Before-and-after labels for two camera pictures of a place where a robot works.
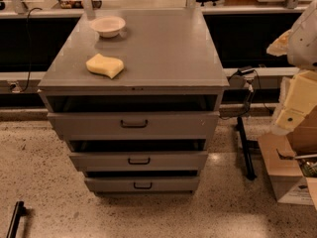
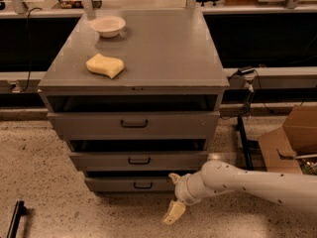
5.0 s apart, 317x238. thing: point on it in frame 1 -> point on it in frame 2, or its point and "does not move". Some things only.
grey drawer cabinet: (148, 130) does not move
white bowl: (107, 25) does not move
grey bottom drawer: (143, 184) does not move
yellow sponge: (105, 65) does not move
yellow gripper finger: (301, 98) -> (175, 209)
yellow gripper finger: (280, 46) -> (175, 178)
